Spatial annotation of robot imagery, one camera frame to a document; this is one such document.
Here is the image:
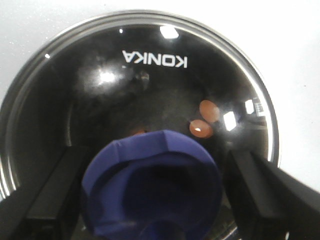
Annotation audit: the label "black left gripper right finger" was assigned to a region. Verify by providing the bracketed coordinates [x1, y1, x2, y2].
[224, 150, 320, 240]

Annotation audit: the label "orange ham slices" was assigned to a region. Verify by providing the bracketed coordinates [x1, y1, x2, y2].
[126, 99, 220, 139]

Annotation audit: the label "glass lid with blue knob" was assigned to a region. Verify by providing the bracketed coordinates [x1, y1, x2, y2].
[0, 10, 279, 240]

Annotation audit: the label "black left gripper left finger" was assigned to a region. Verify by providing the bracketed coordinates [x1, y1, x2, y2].
[0, 146, 88, 240]

